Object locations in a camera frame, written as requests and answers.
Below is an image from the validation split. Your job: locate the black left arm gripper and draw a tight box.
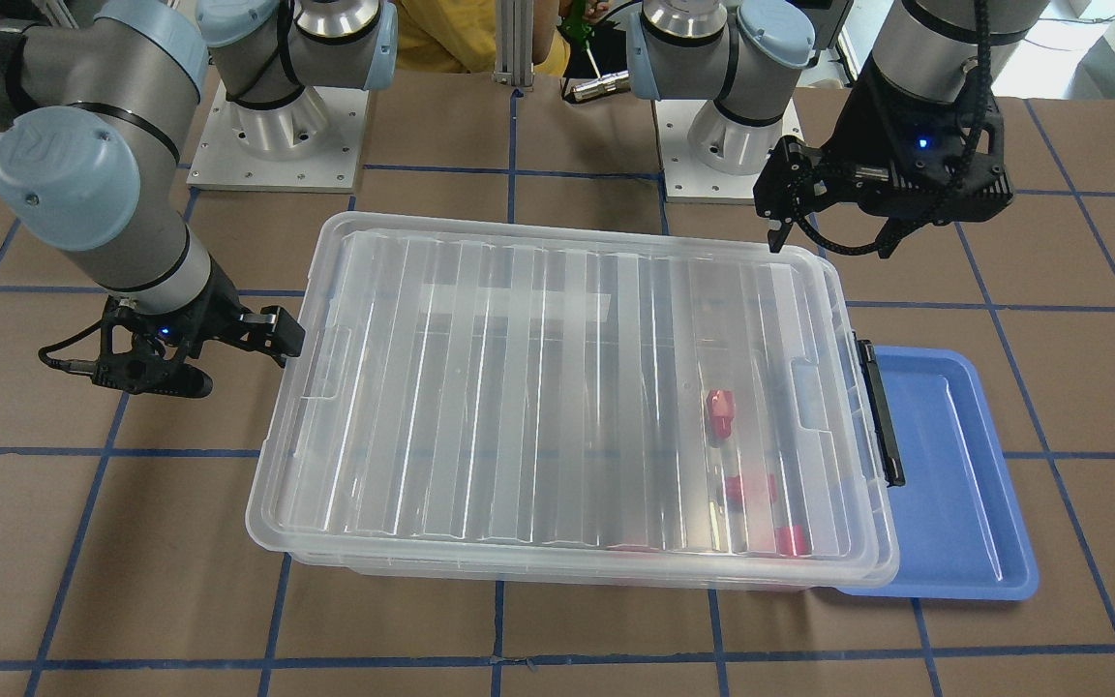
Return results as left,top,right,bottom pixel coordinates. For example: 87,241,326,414
753,136,892,253

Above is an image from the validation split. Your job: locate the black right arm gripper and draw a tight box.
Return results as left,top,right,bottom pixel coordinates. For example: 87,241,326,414
103,281,306,374

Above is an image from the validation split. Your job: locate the red block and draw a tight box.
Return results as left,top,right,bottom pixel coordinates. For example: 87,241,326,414
773,525,811,559
705,389,736,441

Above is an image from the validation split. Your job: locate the clear plastic box lid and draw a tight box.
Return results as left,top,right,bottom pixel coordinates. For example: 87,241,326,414
245,212,901,559

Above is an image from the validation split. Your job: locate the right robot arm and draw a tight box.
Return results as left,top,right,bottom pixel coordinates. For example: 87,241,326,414
0,1,398,393

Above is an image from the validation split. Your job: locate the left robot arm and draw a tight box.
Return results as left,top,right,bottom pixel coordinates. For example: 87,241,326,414
560,1,1041,258

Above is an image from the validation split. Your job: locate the clear plastic storage box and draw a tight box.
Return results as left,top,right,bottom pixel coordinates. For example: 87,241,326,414
290,539,901,591

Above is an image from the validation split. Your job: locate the person in yellow shirt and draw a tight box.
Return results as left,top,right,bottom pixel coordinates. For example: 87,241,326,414
392,1,572,76

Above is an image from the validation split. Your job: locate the blue plastic tray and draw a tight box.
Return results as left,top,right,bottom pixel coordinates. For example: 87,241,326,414
849,346,1040,601

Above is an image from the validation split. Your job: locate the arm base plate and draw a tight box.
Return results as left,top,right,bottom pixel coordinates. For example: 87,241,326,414
187,85,369,195
653,99,802,206

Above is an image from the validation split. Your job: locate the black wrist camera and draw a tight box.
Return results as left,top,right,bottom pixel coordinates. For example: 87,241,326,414
859,130,1016,224

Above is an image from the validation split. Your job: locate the black box latch handle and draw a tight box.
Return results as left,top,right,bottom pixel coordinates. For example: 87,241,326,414
855,337,906,487

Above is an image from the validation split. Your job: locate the aluminium frame post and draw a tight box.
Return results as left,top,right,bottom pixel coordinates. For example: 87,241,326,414
492,0,535,91

